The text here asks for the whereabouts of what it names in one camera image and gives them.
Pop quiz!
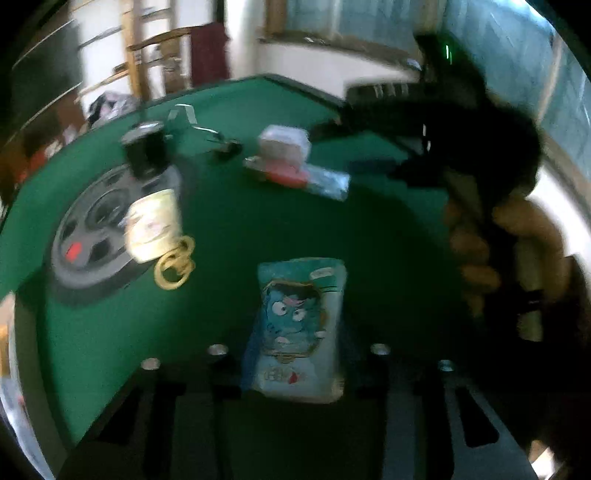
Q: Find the grey round disc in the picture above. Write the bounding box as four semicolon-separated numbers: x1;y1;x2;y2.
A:
50;161;185;308

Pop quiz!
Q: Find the red and clear packet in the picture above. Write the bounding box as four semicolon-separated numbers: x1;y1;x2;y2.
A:
305;165;350;201

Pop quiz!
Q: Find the white printed box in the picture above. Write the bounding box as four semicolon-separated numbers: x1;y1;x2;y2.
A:
256;124;311;163

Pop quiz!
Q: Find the patterned bag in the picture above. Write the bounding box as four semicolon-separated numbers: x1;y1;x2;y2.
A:
88;91;141;127

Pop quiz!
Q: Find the cartoon print tissue packet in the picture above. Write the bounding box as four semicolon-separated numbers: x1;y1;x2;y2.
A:
241;257;347;404

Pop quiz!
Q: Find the maroon cloth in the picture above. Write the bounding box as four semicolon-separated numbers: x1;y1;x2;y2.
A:
190;22;230;88

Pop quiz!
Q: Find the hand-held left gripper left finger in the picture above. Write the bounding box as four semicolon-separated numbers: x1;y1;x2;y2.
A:
60;344;245;480

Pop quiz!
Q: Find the black connector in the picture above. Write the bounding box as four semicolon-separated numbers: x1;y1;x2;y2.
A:
215;138;243;160

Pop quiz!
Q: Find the cream round container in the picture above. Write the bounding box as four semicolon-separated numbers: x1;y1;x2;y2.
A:
124;188;182;263

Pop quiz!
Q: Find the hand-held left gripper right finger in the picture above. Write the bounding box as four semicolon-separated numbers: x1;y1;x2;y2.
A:
344;342;541;480

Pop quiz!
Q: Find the window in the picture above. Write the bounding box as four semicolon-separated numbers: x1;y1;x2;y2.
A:
263;0;571;139

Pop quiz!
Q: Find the yellow cord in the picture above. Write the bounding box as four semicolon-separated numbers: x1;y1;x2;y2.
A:
154;235;197;291

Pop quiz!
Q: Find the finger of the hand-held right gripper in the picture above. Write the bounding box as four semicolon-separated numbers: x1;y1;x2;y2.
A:
308;82;423;139
348;156;448;188

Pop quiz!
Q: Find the black cylinder motor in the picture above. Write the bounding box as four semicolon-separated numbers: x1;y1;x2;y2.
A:
121;121;169;180

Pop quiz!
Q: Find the red plastic object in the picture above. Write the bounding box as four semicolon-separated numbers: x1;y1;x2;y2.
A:
265;161;309;189

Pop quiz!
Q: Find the wooden chair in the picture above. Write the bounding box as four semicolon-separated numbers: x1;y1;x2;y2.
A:
122;0;195;100

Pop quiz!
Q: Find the person's right hand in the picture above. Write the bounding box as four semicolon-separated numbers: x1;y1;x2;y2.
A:
443;194;573;324

